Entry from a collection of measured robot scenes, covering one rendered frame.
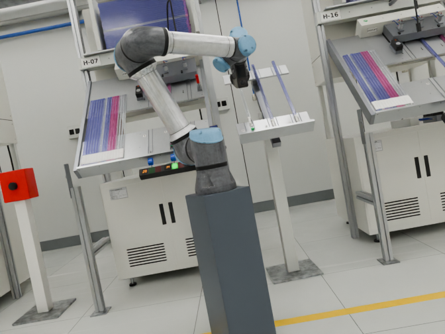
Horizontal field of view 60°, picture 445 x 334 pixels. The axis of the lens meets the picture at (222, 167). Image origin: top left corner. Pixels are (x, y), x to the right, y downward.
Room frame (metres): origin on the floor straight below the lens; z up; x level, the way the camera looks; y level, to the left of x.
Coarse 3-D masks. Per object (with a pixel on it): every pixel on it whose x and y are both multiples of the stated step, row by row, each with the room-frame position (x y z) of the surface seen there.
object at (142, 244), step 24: (120, 192) 2.19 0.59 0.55; (144, 192) 2.19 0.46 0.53; (168, 192) 2.19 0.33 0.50; (192, 192) 2.18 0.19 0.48; (120, 216) 2.20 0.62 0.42; (144, 216) 2.19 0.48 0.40; (168, 216) 2.19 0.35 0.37; (120, 240) 2.20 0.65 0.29; (144, 240) 2.19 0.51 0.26; (168, 240) 2.19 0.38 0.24; (192, 240) 2.19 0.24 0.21; (120, 264) 2.20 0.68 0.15; (144, 264) 2.19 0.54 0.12; (168, 264) 2.19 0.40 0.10; (192, 264) 2.19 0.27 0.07
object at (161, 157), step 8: (160, 152) 1.86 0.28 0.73; (168, 152) 1.87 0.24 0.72; (112, 160) 1.88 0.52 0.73; (120, 160) 1.87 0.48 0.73; (128, 160) 1.87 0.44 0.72; (136, 160) 1.88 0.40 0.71; (144, 160) 1.89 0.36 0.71; (160, 160) 1.90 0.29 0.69; (168, 160) 1.91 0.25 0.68; (80, 168) 1.87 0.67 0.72; (88, 168) 1.88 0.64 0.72; (96, 168) 1.89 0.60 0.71; (104, 168) 1.89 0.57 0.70; (112, 168) 1.90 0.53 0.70; (120, 168) 1.91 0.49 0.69; (128, 168) 1.91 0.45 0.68; (88, 176) 1.92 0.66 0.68
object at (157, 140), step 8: (200, 120) 2.01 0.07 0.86; (160, 128) 2.01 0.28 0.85; (200, 128) 1.97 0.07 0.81; (128, 136) 2.01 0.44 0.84; (136, 136) 2.00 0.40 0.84; (144, 136) 1.99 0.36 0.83; (152, 136) 1.98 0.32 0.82; (160, 136) 1.97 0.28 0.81; (168, 136) 1.97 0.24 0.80; (128, 144) 1.96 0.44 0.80; (136, 144) 1.96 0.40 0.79; (144, 144) 1.95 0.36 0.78; (152, 144) 1.94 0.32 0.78; (160, 144) 1.93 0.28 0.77; (168, 144) 1.92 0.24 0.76; (128, 152) 1.93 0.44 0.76; (136, 152) 1.92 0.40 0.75; (144, 152) 1.91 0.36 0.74; (152, 152) 1.89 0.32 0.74; (80, 160) 1.94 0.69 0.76
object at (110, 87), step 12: (96, 84) 2.35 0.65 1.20; (108, 84) 2.34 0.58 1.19; (120, 84) 2.32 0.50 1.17; (132, 84) 2.30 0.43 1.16; (180, 84) 2.24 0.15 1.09; (192, 84) 2.22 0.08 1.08; (96, 96) 2.27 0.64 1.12; (108, 96) 2.26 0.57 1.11; (132, 96) 2.23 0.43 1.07; (144, 96) 2.21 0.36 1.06; (180, 96) 2.16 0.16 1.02; (192, 96) 2.15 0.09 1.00; (204, 96) 2.13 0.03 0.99; (132, 108) 2.15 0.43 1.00; (144, 108) 2.15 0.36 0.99
